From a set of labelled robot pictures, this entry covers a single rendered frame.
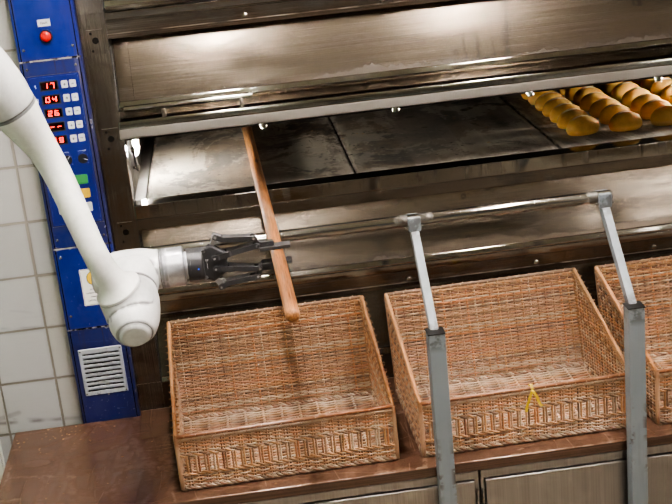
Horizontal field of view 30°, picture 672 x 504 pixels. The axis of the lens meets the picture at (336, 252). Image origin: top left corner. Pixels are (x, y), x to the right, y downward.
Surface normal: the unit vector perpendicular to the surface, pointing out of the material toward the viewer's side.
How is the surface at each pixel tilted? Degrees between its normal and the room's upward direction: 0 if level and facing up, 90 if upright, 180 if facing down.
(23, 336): 90
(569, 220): 70
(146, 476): 0
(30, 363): 90
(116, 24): 90
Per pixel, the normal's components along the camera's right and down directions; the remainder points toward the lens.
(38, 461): -0.10, -0.94
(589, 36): 0.07, -0.03
